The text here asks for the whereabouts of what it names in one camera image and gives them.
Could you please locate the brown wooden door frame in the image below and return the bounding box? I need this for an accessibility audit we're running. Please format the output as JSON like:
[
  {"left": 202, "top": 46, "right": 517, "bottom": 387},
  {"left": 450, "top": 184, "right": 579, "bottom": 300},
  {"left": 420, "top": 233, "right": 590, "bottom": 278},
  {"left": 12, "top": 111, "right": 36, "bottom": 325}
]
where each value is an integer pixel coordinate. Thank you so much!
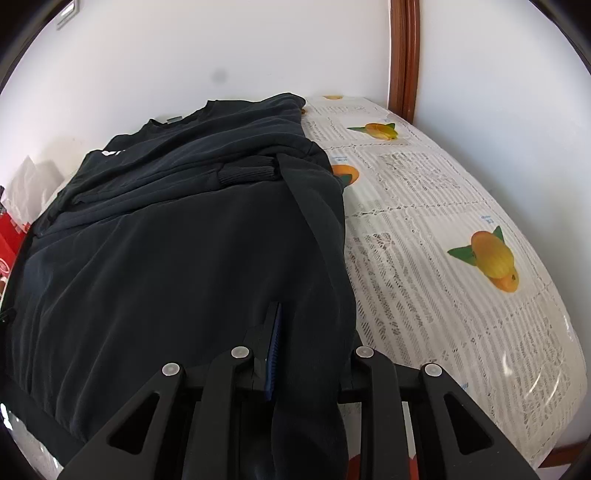
[{"left": 388, "top": 0, "right": 421, "bottom": 123}]

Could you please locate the fruit print tablecloth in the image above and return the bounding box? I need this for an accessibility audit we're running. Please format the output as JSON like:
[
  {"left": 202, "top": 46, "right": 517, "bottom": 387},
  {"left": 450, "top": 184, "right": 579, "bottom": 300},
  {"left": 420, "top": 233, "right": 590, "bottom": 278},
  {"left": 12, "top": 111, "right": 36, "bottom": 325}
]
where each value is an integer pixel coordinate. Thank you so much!
[{"left": 0, "top": 94, "right": 588, "bottom": 480}]

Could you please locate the white Miniso paper bag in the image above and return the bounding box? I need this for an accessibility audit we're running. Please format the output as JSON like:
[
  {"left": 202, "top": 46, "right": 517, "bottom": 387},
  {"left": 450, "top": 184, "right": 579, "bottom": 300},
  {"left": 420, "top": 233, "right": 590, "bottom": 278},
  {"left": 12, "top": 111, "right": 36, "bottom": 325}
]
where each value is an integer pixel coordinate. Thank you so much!
[{"left": 1, "top": 157, "right": 64, "bottom": 230}]

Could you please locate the red paper bag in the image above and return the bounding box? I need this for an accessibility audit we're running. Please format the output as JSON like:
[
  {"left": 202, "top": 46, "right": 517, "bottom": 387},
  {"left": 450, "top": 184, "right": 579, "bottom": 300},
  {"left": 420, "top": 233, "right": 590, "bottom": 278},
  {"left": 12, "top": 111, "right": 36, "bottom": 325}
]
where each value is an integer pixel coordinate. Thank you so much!
[{"left": 0, "top": 212, "right": 30, "bottom": 292}]

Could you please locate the black sweatshirt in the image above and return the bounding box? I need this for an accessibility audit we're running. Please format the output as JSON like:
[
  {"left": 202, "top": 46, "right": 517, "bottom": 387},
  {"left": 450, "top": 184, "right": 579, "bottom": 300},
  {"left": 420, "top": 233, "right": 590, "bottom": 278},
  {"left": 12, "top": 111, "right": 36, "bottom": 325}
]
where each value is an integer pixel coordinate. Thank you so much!
[{"left": 1, "top": 93, "right": 356, "bottom": 479}]

